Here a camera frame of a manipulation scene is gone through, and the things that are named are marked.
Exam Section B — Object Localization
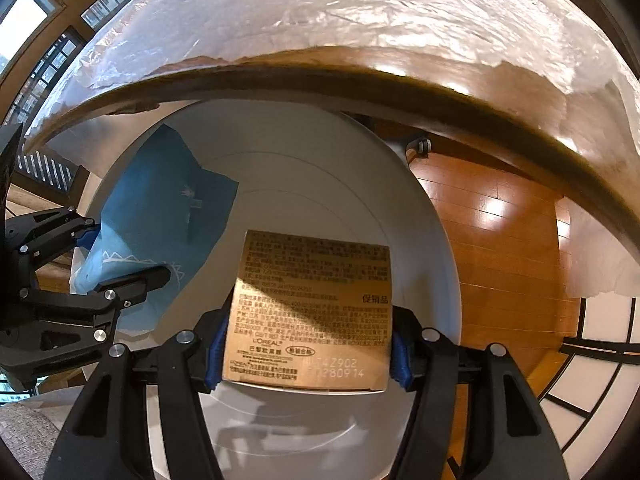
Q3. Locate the grey fabric sofa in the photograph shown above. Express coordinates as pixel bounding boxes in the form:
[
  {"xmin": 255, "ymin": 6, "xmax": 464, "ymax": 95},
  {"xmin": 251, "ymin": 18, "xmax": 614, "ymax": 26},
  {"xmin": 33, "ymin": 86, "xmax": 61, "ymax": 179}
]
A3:
[{"xmin": 0, "ymin": 395, "xmax": 76, "ymax": 480}]

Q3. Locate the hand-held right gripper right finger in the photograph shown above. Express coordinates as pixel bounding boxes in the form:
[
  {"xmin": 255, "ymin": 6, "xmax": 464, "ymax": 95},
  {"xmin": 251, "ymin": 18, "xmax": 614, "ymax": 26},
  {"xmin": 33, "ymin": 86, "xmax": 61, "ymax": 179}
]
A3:
[{"xmin": 387, "ymin": 305, "xmax": 571, "ymax": 480}]

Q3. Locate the dark framed window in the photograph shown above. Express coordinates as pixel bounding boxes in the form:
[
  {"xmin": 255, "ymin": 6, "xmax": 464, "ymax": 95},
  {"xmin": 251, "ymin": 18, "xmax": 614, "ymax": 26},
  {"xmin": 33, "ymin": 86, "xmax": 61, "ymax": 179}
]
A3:
[{"xmin": 0, "ymin": 0, "xmax": 176, "ymax": 126}]

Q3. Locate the blue plastic bag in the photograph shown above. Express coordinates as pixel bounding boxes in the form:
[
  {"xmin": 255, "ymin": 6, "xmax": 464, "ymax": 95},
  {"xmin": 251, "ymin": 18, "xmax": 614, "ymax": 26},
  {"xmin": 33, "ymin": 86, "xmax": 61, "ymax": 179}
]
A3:
[{"xmin": 75, "ymin": 124, "xmax": 240, "ymax": 333}]

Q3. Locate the gold cardboard box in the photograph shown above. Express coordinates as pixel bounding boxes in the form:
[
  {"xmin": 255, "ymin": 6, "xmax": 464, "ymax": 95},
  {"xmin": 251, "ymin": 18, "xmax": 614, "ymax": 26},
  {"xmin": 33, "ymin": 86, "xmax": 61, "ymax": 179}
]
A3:
[{"xmin": 221, "ymin": 230, "xmax": 392, "ymax": 393}]

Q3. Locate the wooden table with plastic cover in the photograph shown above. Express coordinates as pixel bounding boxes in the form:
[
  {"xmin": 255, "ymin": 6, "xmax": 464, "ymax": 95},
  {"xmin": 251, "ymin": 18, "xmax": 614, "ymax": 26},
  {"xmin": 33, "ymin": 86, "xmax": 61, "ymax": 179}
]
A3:
[{"xmin": 22, "ymin": 0, "xmax": 640, "ymax": 301}]

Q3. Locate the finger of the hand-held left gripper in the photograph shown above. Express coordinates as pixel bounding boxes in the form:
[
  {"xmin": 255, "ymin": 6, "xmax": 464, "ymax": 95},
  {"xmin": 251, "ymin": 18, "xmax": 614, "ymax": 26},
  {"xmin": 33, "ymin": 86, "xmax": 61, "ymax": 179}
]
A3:
[
  {"xmin": 0, "ymin": 266, "xmax": 172, "ymax": 393},
  {"xmin": 4, "ymin": 206, "xmax": 103, "ymax": 273}
]

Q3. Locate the dark metal railing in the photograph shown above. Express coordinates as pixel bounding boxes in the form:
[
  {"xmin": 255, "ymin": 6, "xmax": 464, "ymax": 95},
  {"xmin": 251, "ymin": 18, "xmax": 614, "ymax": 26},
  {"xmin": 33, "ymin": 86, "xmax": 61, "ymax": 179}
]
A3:
[{"xmin": 15, "ymin": 147, "xmax": 76, "ymax": 197}]

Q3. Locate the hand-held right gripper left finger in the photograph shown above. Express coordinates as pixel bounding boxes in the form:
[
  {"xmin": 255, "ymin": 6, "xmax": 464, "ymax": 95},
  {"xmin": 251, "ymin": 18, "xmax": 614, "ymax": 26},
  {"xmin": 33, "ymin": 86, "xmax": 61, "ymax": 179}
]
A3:
[{"xmin": 44, "ymin": 307, "xmax": 236, "ymax": 480}]

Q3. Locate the white black-framed panel screen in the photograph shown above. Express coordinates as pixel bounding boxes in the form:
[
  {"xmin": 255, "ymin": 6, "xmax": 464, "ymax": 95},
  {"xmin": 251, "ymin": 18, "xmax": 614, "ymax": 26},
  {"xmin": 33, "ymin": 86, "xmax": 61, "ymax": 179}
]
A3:
[{"xmin": 537, "ymin": 296, "xmax": 640, "ymax": 480}]

